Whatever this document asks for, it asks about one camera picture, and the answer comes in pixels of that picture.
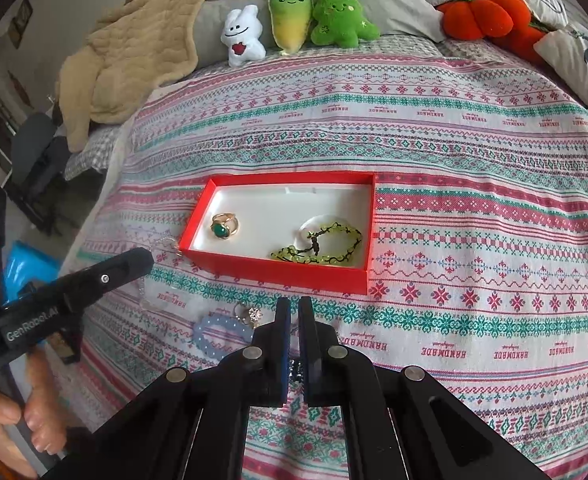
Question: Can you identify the patterned woven bed cover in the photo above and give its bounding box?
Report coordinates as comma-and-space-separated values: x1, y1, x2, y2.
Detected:
38, 35, 588, 480

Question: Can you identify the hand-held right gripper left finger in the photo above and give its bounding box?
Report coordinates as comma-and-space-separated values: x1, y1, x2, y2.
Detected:
44, 296, 292, 480

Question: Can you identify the clear translucent bangle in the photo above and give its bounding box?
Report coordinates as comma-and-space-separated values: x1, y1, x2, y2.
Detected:
297, 214, 347, 251

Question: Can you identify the small crystal ring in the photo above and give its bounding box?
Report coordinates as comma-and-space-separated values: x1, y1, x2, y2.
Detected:
232, 303, 265, 329

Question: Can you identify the green tree plush toy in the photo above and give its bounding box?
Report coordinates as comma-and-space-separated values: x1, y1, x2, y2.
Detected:
310, 0, 381, 47

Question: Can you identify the green bead bracelet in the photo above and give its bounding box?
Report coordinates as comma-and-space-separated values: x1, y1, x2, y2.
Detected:
270, 225, 364, 266

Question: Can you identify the pale blue bead bracelet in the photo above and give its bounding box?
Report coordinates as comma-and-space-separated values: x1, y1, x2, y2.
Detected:
192, 312, 255, 361

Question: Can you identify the person's left hand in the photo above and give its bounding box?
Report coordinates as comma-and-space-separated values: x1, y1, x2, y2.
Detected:
0, 352, 70, 467

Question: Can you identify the yellow green radish plush toy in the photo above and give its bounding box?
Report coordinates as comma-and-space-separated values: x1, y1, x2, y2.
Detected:
268, 0, 315, 54

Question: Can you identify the beige quilted blanket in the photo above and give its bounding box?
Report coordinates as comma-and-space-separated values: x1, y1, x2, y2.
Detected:
56, 0, 231, 154

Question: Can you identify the red jewelry box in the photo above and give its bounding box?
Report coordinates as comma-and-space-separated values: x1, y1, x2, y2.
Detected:
179, 171, 377, 296

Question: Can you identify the deer print pillow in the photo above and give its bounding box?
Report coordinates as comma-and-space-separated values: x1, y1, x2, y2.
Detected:
533, 24, 588, 127

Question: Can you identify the black shiny jewelry piece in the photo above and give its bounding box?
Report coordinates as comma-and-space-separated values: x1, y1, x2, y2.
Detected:
289, 357, 309, 387

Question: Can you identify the orange pumpkin plush toy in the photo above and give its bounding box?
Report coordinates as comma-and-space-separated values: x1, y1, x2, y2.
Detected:
491, 21, 551, 65
434, 0, 531, 42

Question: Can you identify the dark office chair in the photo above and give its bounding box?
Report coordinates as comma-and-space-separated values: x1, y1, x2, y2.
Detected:
4, 110, 75, 237

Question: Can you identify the white bunny plush toy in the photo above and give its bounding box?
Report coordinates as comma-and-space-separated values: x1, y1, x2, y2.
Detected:
220, 5, 267, 68

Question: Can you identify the blue plastic stool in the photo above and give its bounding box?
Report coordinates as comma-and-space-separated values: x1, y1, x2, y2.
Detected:
2, 240, 60, 307

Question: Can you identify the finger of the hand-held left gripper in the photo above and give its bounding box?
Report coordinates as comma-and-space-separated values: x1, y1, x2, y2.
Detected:
48, 247, 155, 313

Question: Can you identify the small wall picture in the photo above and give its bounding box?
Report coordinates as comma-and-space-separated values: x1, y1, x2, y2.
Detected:
6, 0, 35, 49

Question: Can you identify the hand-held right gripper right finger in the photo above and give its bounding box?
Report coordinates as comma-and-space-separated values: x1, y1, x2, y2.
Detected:
298, 296, 550, 480

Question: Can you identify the brown wall ornament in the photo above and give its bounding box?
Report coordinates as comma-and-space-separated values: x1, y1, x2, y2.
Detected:
8, 71, 32, 107

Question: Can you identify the gold ring with green stone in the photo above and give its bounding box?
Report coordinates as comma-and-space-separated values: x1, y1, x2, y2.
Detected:
210, 212, 240, 241

